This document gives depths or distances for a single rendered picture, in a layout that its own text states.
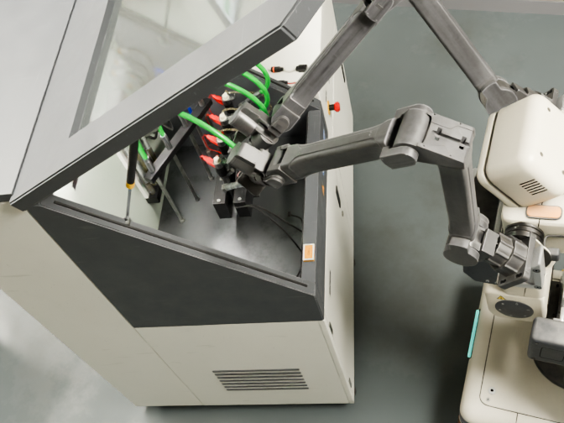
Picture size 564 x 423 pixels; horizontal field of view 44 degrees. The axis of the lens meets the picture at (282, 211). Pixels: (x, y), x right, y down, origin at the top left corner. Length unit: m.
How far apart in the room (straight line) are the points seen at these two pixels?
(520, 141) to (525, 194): 0.12
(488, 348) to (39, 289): 1.46
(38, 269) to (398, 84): 2.21
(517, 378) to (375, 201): 1.09
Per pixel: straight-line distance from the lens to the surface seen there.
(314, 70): 1.72
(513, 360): 2.49
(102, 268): 1.84
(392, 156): 1.24
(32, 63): 1.90
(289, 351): 2.22
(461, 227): 1.49
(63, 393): 3.14
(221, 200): 2.06
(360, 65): 3.70
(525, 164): 1.52
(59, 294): 2.03
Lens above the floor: 2.58
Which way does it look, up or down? 54 degrees down
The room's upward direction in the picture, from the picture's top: 20 degrees counter-clockwise
